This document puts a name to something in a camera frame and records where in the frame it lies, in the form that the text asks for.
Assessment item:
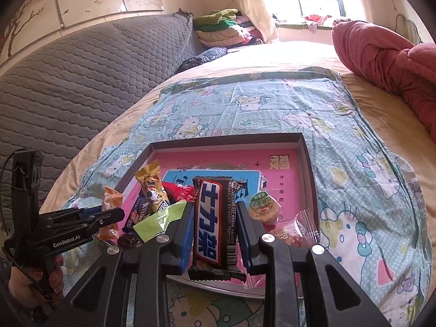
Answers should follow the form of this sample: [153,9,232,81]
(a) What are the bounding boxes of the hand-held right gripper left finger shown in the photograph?
[44,202,196,327]

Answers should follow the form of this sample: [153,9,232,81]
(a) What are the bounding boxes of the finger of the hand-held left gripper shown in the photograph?
[82,209,126,234]
[63,205,103,220]

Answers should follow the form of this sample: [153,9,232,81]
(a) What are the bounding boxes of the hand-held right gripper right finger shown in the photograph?
[236,201,392,327]

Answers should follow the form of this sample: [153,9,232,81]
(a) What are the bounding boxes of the orange triangular snack packet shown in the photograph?
[93,186,124,242]

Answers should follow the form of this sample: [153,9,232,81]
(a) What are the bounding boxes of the blue cookie packet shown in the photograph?
[122,191,164,232]

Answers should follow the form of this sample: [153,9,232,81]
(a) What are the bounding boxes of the dark chocolate bar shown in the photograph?
[187,176,247,283]

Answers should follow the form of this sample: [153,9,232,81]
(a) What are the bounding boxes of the green snack packet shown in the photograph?
[133,201,188,244]

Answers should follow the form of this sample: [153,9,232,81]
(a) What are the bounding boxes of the clear cookie packet green label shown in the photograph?
[248,192,283,223]

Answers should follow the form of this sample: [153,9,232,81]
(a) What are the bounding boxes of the red snack packet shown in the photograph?
[163,181,196,205]

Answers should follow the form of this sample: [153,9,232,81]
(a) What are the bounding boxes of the yellow snack bar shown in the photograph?
[134,160,171,215]

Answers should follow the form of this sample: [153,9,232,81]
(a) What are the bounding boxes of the clear candy packet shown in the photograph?
[272,210,321,247]

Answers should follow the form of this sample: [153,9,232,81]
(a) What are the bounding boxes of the shallow cardboard box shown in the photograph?
[112,132,321,300]

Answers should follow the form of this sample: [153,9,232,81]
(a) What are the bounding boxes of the person's left hand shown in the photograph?
[8,254,65,309]

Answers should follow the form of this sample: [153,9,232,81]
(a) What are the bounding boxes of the dark round chocolate snack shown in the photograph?
[117,233,145,249]

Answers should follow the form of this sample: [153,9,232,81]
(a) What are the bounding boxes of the grey quilted headboard cover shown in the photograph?
[0,8,195,225]

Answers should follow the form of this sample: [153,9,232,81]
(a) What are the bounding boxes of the printed cat blanket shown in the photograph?
[51,66,433,327]

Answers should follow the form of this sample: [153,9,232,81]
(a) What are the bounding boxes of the dark blue cloth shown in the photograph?
[175,46,228,74]

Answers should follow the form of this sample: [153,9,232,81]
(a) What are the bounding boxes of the beige bed sheet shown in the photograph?
[37,39,436,314]

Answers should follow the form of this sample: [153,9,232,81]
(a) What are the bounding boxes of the stack of folded clothes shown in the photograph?
[192,8,264,48]

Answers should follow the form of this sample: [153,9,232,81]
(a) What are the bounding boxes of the pink quilt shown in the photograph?
[332,20,436,133]

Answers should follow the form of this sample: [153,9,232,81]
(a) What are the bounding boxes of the clothes on windowsill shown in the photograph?
[301,14,344,33]

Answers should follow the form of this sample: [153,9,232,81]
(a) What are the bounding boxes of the beige curtain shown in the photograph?
[228,0,280,43]

